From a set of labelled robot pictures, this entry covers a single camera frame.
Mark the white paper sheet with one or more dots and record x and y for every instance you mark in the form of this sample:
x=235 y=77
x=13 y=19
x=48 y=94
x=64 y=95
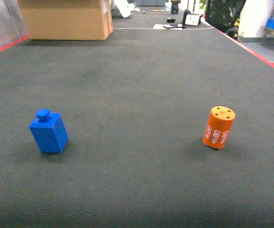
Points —
x=167 y=27

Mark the black and white device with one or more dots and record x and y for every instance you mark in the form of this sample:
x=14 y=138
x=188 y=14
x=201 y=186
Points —
x=191 y=19

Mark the black tape roll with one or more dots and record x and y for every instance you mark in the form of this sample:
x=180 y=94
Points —
x=170 y=20

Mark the dark grey table mat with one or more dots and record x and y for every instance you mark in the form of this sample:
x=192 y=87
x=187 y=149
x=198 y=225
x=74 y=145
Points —
x=135 y=108

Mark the blue bottle-shaped block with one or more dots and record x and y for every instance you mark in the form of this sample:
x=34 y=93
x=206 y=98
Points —
x=49 y=131

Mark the black box far table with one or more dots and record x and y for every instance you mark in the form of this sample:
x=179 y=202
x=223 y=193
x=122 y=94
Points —
x=175 y=6

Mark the orange cylindrical cap 4680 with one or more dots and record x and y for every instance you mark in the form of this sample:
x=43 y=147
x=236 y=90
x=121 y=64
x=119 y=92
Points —
x=218 y=127

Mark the large cardboard box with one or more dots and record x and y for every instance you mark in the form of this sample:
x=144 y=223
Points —
x=67 y=19

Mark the white foam piece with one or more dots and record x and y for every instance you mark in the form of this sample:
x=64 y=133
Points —
x=123 y=7

